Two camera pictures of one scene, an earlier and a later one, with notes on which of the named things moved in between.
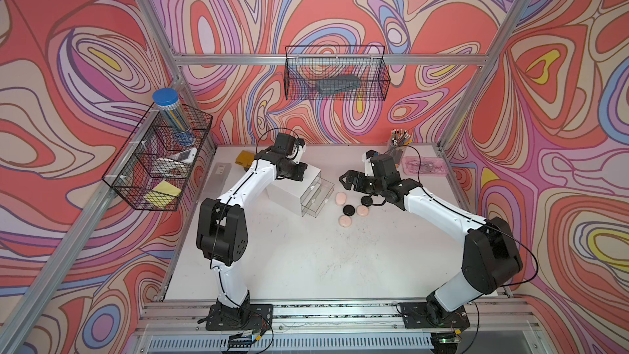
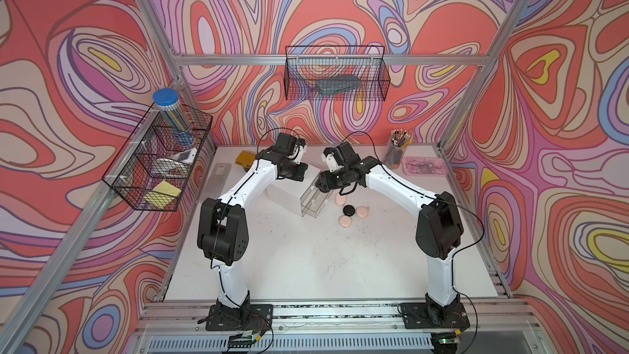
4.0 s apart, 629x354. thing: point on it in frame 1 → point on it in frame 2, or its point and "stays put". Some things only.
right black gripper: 350,174 → 326,181
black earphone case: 349,210 stays put
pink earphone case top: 340,198 stays put
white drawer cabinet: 287,193 stays put
